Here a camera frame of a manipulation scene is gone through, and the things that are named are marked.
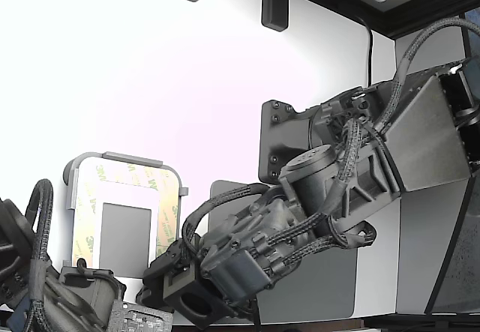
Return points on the ribbed black gripper finger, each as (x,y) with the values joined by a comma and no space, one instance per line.
(152,292)

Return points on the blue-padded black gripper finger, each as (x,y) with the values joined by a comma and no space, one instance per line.
(142,319)

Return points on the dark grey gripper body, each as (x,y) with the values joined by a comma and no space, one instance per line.
(97,291)

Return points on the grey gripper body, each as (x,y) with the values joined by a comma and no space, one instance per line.
(240,268)

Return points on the bladed black gripper finger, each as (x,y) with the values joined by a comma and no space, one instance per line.
(176,257)

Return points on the tan protective film green print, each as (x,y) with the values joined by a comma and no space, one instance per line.
(123,174)

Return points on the robot arm with metal link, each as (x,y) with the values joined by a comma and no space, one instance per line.
(423,137)

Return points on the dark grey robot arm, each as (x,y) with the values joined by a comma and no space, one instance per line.
(15,234)

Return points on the white panel with grey window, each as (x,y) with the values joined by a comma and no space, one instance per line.
(125,234)

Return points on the dark grey flat tray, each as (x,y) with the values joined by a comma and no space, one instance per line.
(318,291)

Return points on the dark speckled panel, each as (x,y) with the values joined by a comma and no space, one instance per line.
(461,253)

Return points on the black camera box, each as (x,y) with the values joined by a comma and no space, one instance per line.
(195,302)

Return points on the black frame beam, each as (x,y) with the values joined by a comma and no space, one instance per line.
(412,21)

